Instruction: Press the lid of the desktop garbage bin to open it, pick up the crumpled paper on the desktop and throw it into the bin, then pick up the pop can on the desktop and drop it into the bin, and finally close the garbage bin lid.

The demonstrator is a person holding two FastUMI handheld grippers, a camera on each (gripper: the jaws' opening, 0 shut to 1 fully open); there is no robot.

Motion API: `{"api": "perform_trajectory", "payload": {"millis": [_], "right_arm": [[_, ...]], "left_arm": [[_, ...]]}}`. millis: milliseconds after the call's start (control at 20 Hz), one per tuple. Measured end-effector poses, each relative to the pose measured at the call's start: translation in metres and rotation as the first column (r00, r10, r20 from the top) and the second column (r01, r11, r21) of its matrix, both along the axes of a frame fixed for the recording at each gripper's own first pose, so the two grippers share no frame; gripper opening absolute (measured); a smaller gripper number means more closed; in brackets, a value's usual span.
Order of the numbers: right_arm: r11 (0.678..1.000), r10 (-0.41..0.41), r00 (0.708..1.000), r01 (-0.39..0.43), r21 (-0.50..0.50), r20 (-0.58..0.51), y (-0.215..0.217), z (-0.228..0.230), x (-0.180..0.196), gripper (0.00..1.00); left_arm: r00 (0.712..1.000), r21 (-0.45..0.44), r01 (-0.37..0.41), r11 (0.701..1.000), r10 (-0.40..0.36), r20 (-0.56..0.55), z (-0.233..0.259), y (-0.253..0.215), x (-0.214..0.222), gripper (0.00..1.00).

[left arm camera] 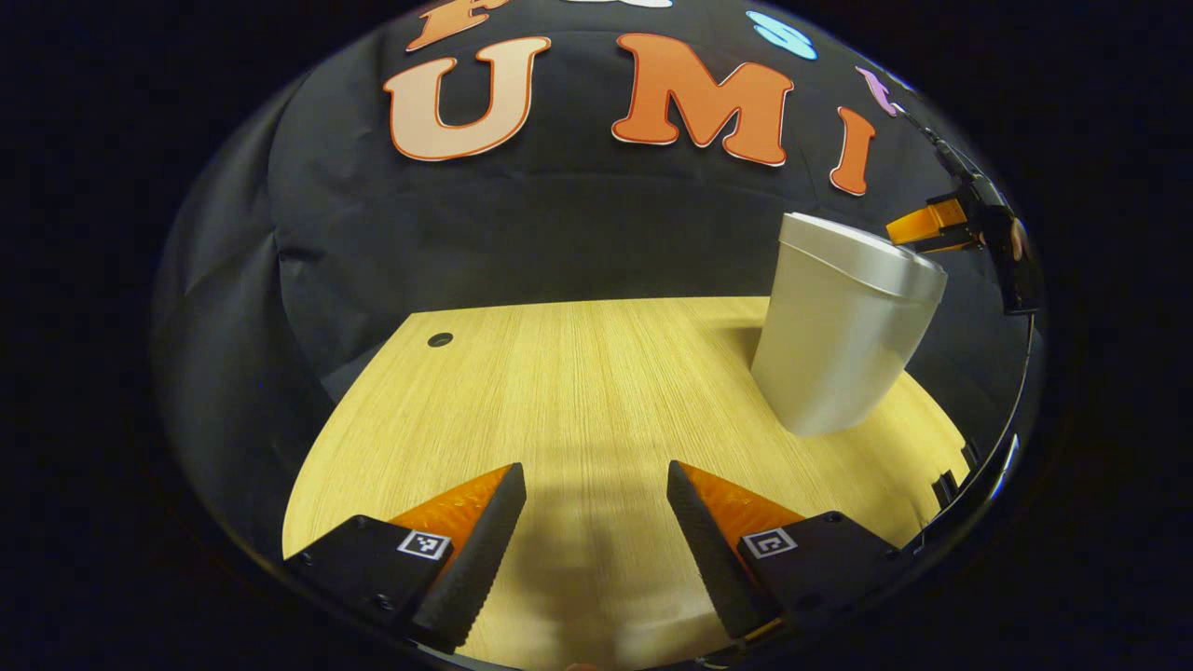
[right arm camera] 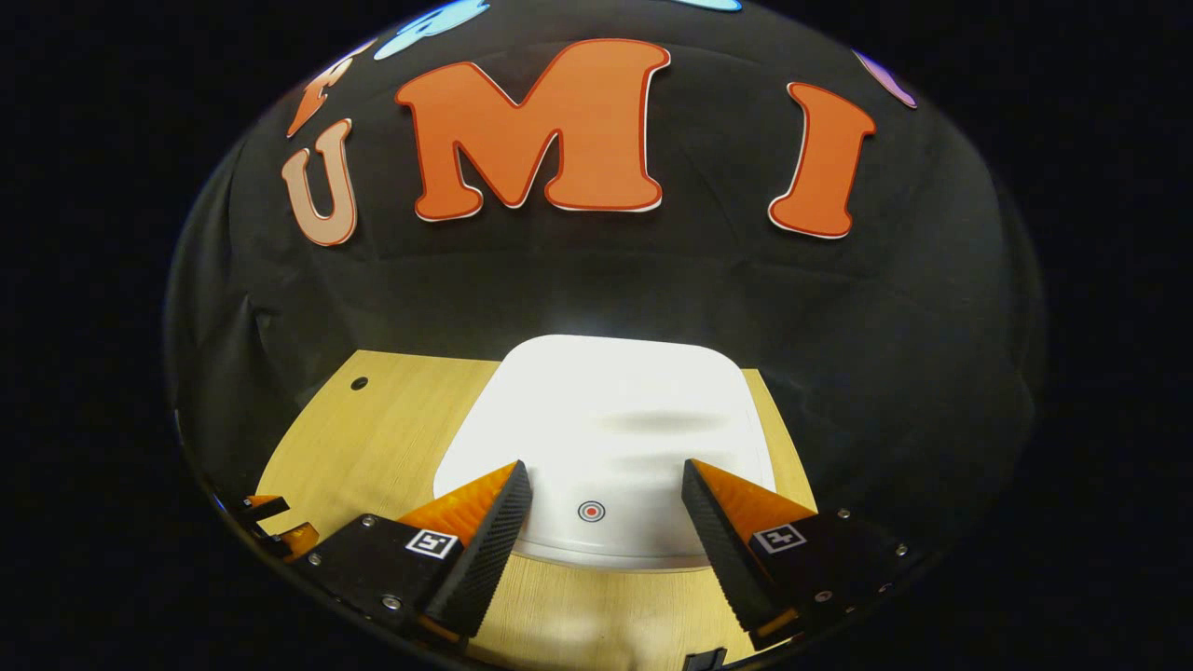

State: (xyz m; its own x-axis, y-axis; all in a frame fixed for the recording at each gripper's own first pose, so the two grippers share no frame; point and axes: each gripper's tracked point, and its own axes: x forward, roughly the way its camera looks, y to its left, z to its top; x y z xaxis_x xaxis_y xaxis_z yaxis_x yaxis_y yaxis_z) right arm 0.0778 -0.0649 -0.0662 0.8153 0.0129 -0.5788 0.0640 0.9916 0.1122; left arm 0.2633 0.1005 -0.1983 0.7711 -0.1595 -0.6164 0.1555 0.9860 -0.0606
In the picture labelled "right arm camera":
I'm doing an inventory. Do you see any wooden desktop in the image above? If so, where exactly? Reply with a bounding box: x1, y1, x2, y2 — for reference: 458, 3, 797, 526
252, 349, 821, 671

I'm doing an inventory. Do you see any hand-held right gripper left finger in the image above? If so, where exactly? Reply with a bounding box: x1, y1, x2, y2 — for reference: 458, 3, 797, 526
294, 459, 534, 649

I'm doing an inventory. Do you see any black backdrop cloth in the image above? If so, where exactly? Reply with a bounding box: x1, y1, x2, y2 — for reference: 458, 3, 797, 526
163, 0, 1045, 560

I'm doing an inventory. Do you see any white desktop garbage bin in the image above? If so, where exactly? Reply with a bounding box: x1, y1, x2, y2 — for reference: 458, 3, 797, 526
433, 334, 777, 571

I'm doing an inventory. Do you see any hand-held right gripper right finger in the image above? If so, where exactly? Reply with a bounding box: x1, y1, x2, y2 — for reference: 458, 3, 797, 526
680, 457, 919, 651

